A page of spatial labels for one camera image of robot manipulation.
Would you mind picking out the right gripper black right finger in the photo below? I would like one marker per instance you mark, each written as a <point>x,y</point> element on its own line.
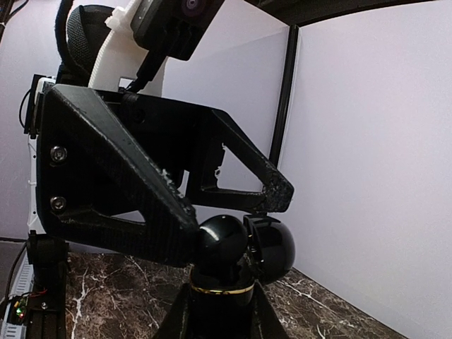
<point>265,323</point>

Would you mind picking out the black earbud charging case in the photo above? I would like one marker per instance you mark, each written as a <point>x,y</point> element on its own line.
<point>232,256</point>

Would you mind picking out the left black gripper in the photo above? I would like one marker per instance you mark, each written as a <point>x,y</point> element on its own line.
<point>99,180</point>

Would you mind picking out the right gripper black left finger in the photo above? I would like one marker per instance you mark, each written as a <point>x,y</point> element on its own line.
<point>175,324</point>

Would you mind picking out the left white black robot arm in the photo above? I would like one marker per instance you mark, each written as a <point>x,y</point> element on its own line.
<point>80,33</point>

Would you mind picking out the white slotted cable duct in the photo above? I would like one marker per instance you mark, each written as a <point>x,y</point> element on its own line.
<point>14,323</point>

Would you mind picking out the left black frame post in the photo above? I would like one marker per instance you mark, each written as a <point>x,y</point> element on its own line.
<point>285,94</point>

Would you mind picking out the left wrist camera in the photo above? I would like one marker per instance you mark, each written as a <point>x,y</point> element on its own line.
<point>142,36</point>

